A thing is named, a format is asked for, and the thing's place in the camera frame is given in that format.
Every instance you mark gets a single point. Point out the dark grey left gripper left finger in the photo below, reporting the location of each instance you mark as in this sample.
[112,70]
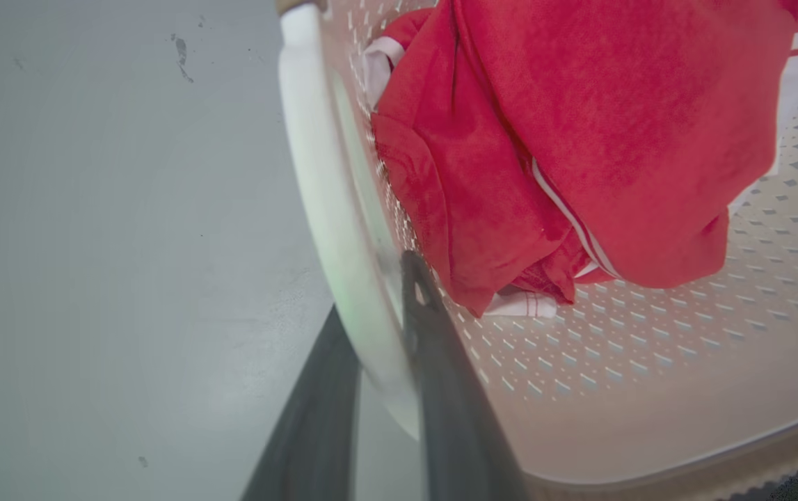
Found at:
[315,431]

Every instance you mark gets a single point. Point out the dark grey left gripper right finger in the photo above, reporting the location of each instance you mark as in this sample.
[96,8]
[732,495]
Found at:
[454,403]

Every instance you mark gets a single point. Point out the white perforated plastic laundry basket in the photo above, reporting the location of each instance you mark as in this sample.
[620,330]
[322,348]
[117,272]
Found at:
[649,390]

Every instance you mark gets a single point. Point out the red garment with white stripes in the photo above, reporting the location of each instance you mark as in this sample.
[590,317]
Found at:
[579,139]

